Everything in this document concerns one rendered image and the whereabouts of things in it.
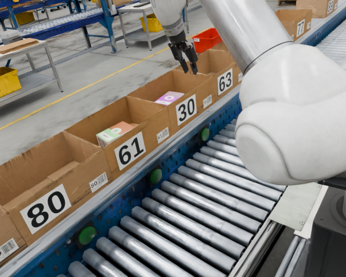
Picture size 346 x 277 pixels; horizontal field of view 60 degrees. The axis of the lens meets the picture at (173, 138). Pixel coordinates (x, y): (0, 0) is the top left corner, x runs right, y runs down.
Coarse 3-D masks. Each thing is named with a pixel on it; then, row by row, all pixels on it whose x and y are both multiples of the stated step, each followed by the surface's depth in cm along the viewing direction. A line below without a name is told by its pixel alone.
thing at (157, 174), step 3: (153, 171) 134; (156, 171) 134; (159, 171) 136; (153, 174) 133; (156, 174) 134; (159, 174) 136; (150, 177) 134; (153, 177) 134; (156, 177) 135; (159, 177) 137; (150, 180) 134; (153, 180) 134; (156, 180) 136; (159, 180) 138; (153, 183) 135; (156, 183) 136
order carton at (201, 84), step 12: (168, 72) 179; (180, 72) 178; (192, 72) 173; (156, 84) 173; (168, 84) 181; (180, 84) 183; (192, 84) 177; (204, 84) 160; (132, 96) 161; (144, 96) 169; (156, 96) 176; (204, 96) 163; (168, 108) 142; (204, 108) 166
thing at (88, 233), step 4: (88, 228) 112; (92, 228) 113; (80, 232) 110; (84, 232) 110; (88, 232) 112; (92, 232) 113; (80, 236) 110; (84, 236) 110; (88, 236) 112; (92, 236) 114; (80, 240) 110; (84, 240) 111; (88, 240) 113; (84, 244) 112
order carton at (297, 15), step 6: (276, 12) 272; (282, 12) 275; (288, 12) 272; (294, 12) 269; (300, 12) 266; (306, 12) 263; (282, 18) 278; (288, 18) 275; (294, 18) 272; (300, 18) 242; (306, 18) 253; (306, 24) 257; (294, 30) 239; (306, 30) 261; (294, 36) 242; (300, 36) 253
